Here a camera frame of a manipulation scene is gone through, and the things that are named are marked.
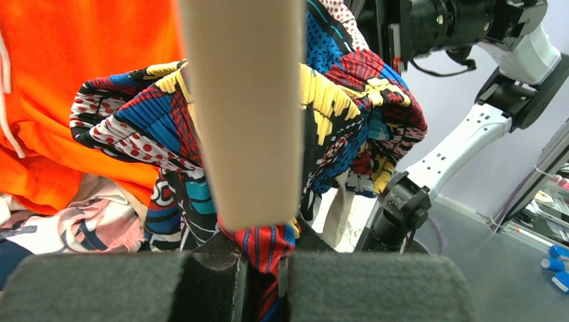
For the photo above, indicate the pink white navy garment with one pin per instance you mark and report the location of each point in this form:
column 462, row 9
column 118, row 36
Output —
column 102, row 217

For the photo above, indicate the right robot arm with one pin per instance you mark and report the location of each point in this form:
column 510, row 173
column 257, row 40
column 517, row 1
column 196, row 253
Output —
column 530, row 71

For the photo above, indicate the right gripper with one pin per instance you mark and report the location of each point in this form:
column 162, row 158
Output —
column 385, row 25

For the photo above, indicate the comic print shorts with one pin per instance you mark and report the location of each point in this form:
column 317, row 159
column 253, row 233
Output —
column 360, row 120

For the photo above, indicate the cream hanger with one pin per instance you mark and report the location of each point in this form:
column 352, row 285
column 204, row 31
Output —
column 244, row 71

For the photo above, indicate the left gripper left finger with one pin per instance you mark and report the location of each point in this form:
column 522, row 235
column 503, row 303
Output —
column 207, row 284

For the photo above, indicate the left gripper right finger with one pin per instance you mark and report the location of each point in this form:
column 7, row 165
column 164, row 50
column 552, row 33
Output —
column 317, row 283

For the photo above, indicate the orange shorts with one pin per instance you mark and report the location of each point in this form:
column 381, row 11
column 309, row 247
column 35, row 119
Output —
column 48, row 50

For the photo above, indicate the blue capped items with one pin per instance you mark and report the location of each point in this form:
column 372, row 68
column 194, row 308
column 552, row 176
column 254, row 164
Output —
column 557, row 262

